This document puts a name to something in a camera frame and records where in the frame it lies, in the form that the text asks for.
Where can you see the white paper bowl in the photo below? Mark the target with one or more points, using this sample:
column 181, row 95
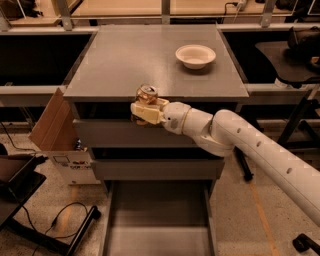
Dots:
column 195, row 57

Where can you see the grey open bottom drawer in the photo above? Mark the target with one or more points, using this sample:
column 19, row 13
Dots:
column 159, row 218

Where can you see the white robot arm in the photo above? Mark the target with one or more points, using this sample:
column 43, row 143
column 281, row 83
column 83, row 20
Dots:
column 221, row 133

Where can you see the open cardboard box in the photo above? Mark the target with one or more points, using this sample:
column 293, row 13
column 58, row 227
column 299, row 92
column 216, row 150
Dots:
column 55, row 136

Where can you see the grey drawer cabinet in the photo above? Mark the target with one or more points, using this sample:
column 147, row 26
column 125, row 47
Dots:
column 123, row 57

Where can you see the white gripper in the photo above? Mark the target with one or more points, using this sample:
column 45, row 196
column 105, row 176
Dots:
column 174, row 116

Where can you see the black caster bottom right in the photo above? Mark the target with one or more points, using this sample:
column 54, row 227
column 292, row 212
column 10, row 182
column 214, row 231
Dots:
column 302, row 243

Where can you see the grey middle drawer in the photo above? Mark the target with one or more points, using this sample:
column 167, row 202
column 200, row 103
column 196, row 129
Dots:
column 151, row 169

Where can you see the black table stand left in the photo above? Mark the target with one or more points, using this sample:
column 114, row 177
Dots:
column 18, row 182

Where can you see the grey top drawer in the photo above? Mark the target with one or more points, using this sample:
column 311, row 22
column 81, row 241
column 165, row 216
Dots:
column 118, row 133

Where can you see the black chair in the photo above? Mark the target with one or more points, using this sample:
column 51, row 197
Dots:
column 296, row 60

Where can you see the orange soda can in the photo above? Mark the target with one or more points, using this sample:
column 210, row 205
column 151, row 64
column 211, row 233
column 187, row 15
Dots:
column 146, row 95

